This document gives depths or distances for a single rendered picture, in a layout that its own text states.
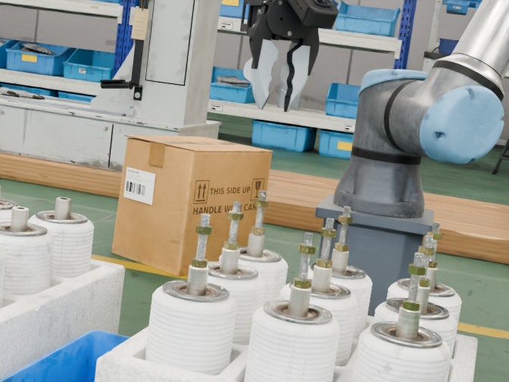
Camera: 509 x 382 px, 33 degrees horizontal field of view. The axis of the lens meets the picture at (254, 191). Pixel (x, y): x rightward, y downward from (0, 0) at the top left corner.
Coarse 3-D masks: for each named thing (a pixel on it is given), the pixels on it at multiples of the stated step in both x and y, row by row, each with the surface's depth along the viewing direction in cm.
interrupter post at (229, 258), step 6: (222, 252) 107; (228, 252) 106; (234, 252) 106; (222, 258) 107; (228, 258) 107; (234, 258) 107; (222, 264) 107; (228, 264) 107; (234, 264) 107; (222, 270) 107; (228, 270) 107; (234, 270) 107
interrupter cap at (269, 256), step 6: (240, 246) 122; (246, 246) 122; (240, 252) 119; (246, 252) 120; (264, 252) 121; (270, 252) 121; (240, 258) 116; (246, 258) 116; (252, 258) 115; (258, 258) 116; (264, 258) 117; (270, 258) 117; (276, 258) 117
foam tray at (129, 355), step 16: (368, 320) 121; (144, 336) 101; (464, 336) 119; (112, 352) 94; (128, 352) 95; (144, 352) 98; (240, 352) 101; (352, 352) 110; (464, 352) 112; (96, 368) 92; (112, 368) 92; (128, 368) 91; (144, 368) 91; (160, 368) 92; (176, 368) 92; (240, 368) 95; (336, 368) 99; (352, 368) 100; (464, 368) 105
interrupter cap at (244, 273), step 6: (210, 264) 110; (216, 264) 110; (210, 270) 106; (216, 270) 108; (240, 270) 109; (246, 270) 109; (252, 270) 109; (216, 276) 104; (222, 276) 104; (228, 276) 104; (234, 276) 105; (240, 276) 106; (246, 276) 106; (252, 276) 106
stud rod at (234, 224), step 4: (236, 204) 106; (240, 204) 107; (236, 208) 106; (236, 212) 106; (232, 220) 107; (232, 224) 107; (236, 224) 107; (232, 228) 107; (236, 228) 107; (232, 232) 107; (236, 232) 107; (232, 236) 107; (236, 236) 107; (232, 240) 107
